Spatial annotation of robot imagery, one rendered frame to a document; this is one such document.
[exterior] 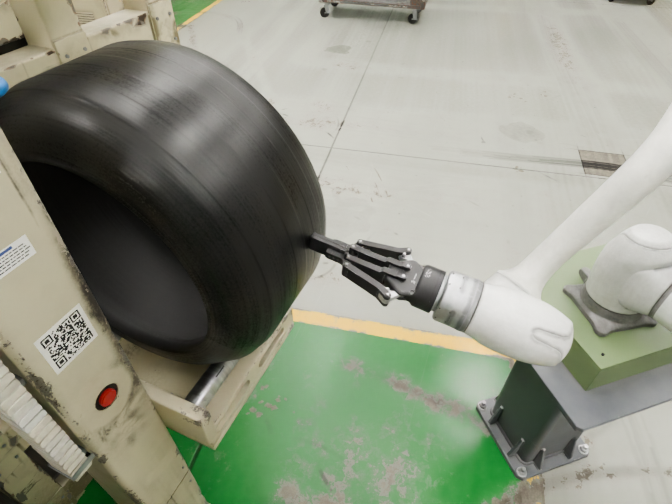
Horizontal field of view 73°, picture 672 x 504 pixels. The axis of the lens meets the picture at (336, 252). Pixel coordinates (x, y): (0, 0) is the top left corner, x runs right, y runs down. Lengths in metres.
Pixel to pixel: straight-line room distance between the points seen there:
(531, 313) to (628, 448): 1.50
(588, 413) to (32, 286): 1.24
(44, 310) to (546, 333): 0.70
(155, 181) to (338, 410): 1.48
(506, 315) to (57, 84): 0.72
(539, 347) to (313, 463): 1.28
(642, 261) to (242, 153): 0.97
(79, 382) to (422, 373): 1.55
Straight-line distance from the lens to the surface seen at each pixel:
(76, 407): 0.83
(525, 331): 0.74
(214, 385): 0.99
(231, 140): 0.70
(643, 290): 1.32
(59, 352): 0.75
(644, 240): 1.30
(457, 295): 0.73
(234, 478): 1.89
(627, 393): 1.47
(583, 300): 1.44
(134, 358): 1.23
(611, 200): 0.86
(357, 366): 2.07
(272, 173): 0.72
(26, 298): 0.68
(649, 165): 0.85
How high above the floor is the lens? 1.74
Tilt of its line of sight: 43 degrees down
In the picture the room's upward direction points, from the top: straight up
